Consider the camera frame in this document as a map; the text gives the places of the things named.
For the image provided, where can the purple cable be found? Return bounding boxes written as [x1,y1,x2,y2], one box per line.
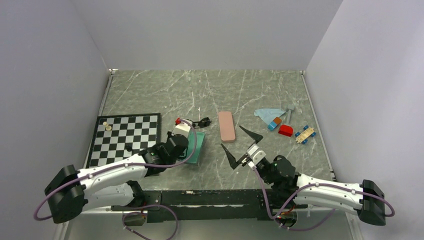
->
[33,118,198,240]
[251,163,396,232]

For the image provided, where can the grey blue glasses case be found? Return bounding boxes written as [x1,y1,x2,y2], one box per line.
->
[178,131,206,165]

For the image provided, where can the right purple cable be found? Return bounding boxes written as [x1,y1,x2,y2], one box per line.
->
[251,163,396,232]

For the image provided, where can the black sunglasses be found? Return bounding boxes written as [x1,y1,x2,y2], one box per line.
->
[191,117,212,129]

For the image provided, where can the grey toy hammer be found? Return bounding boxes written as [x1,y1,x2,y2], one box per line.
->
[285,104,295,126]

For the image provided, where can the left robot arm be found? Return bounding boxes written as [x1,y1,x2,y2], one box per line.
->
[44,134,189,224]

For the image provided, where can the wooden toy car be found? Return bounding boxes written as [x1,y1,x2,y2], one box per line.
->
[294,125,317,145]

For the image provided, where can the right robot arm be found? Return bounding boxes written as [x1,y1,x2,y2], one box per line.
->
[223,127,395,226]

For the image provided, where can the pink glasses case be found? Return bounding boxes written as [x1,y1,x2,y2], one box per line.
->
[217,111,236,143]

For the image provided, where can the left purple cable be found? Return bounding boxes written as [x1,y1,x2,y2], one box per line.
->
[33,118,198,240]

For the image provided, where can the black white chessboard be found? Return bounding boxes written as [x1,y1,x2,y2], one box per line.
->
[85,113,162,169]

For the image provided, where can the blue orange toy block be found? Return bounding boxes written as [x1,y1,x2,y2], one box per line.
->
[267,117,282,132]

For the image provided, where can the red toy block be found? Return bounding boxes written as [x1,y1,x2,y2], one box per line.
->
[278,124,294,137]

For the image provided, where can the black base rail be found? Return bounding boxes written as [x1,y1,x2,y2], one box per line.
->
[110,188,309,223]

